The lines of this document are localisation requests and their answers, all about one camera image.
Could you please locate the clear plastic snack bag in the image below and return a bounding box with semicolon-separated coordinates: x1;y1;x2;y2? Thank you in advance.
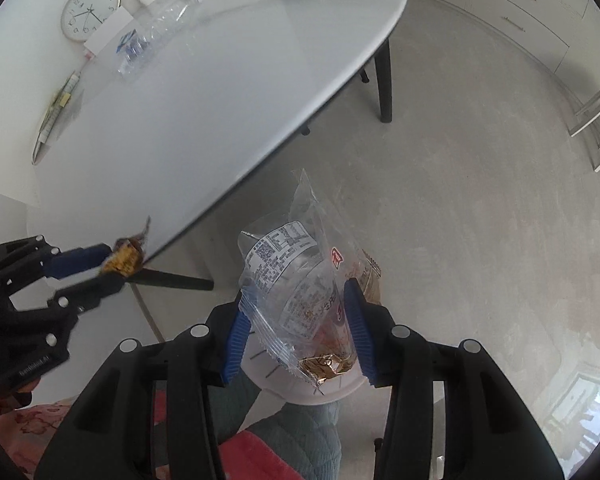
237;172;381;392

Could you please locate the person's left hand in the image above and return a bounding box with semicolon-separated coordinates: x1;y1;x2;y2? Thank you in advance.
4;378;40;410

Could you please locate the blue crushed milk carton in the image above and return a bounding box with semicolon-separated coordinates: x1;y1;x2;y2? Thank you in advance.
116;29;146;58

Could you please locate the yellow green paper stack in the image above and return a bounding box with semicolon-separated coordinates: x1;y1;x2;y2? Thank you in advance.
31;70;81;165

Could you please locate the clear plastic water bottle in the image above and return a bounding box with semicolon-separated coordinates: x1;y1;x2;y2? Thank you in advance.
117;0;204;77

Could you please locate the white trash bin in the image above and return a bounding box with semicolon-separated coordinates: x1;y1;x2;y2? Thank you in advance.
242;332;367;405

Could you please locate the black table leg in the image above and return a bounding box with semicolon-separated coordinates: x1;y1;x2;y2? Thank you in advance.
367;39;393;124

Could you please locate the brown snack wrapper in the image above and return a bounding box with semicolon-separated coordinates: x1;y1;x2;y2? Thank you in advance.
99;218;151;278

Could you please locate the white card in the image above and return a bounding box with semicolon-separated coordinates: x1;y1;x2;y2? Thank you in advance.
84;6;133;56

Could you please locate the white round wall clock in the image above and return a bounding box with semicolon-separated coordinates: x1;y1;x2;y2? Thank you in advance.
60;0;121;42

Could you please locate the grey quilted trouser leg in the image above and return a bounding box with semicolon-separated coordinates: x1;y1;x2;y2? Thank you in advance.
209;372;342;479

